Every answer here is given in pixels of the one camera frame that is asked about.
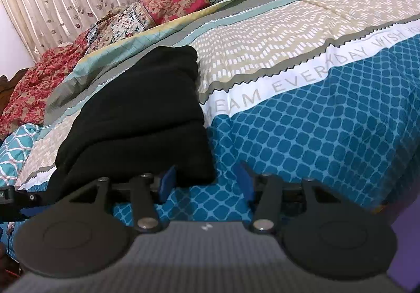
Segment patterned teal beige bedsheet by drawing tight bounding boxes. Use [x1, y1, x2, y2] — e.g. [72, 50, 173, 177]
[16, 0, 419, 221]

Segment carved wooden headboard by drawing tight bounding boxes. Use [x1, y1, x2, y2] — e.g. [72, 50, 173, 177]
[0, 68, 28, 115]

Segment teal white patterned pillow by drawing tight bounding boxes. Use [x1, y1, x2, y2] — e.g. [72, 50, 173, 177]
[0, 123, 41, 187]

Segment red floral quilt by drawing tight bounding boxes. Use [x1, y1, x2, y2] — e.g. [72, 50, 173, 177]
[1, 0, 210, 139]

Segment black pants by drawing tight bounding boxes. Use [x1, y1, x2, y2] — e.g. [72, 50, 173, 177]
[46, 46, 216, 202]

